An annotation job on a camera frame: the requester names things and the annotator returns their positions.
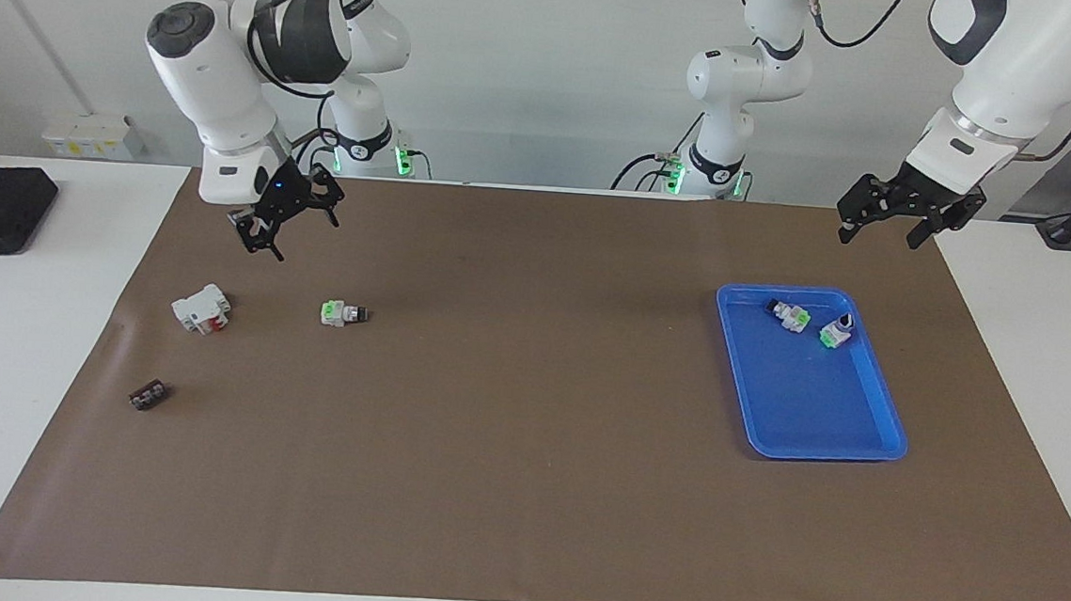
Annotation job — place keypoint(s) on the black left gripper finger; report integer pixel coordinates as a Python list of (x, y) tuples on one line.
[(938, 225), (858, 205)]

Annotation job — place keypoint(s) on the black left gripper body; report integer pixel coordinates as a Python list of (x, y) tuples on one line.
[(929, 194)]

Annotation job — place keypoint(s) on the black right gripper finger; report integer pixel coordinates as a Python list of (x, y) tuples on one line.
[(260, 234), (326, 193)]

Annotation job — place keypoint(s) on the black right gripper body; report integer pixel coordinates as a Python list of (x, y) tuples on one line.
[(287, 194)]

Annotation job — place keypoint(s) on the white green black switch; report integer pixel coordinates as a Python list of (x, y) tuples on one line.
[(835, 334), (789, 315), (338, 313)]

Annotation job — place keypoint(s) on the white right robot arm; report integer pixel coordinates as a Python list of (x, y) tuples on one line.
[(212, 70)]

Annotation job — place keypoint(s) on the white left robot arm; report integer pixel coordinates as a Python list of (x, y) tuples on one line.
[(1023, 61)]

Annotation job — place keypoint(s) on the white red circuit breaker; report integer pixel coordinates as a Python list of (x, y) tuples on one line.
[(197, 308)]

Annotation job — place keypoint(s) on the small black terminal block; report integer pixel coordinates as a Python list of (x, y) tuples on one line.
[(148, 395)]

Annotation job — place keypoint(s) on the blue plastic tray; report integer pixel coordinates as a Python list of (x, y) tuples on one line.
[(802, 404)]

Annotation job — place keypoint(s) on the brown paper mat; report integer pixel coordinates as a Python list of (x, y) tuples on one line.
[(489, 429)]

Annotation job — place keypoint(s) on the white wall socket box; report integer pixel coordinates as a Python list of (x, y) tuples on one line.
[(85, 135)]

